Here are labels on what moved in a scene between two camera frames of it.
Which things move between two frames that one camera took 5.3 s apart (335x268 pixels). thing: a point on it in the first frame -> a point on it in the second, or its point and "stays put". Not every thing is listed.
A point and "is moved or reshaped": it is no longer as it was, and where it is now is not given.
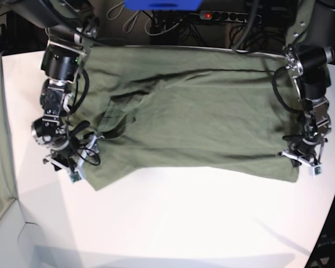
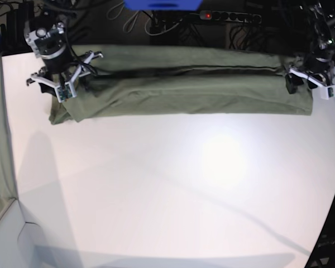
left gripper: x=72 y=154 -> x=52 y=84
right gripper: x=300 y=151 -> x=319 y=67
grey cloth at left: x=1 y=179 stays put
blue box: x=163 y=5 stays put
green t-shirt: x=161 y=110 is moved or reshaped
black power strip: x=233 y=16 stays put
